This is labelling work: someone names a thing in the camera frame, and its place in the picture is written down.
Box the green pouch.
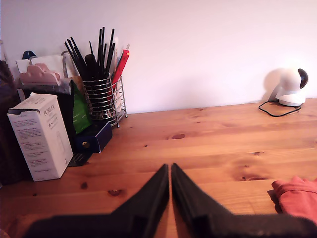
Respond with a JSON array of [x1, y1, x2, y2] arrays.
[[71, 80, 93, 135]]

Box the thin black camera cable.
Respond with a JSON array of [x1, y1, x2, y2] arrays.
[[258, 100, 303, 118]]

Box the black utensil handle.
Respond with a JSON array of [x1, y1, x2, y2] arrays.
[[84, 54, 96, 75]]

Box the dark brown bag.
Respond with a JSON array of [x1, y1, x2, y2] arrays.
[[0, 60, 25, 186]]

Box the grey marbled tray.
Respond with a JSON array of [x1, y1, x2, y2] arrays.
[[16, 78, 73, 95]]

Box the white paper sleeve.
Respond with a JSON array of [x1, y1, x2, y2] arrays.
[[112, 36, 120, 74]]

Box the dark blue box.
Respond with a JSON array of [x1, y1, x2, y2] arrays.
[[75, 120, 113, 154]]

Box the white paper sheet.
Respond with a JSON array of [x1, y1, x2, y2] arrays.
[[15, 55, 66, 75]]

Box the pink cloud-shaped object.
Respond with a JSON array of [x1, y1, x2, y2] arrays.
[[19, 63, 62, 86]]

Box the white printed cardboard box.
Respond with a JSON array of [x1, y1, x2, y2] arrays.
[[6, 93, 74, 182]]

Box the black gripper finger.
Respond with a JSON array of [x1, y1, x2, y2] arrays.
[[110, 163, 170, 238], [171, 163, 236, 238]]

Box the blue clip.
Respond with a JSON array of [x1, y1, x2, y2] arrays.
[[21, 50, 37, 60]]

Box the pink underwear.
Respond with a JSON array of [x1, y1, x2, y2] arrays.
[[271, 176, 317, 225]]

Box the metal wire utensil holder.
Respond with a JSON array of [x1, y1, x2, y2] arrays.
[[82, 73, 129, 128]]

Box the white round security camera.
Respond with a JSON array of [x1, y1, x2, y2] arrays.
[[272, 68, 309, 108]]

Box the black box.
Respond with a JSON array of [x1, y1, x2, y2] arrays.
[[17, 84, 76, 152]]

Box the black printed card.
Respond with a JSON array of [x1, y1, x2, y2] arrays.
[[68, 152, 93, 167]]

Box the red paper chopstick sleeve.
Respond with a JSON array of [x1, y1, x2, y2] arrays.
[[106, 49, 131, 100]]

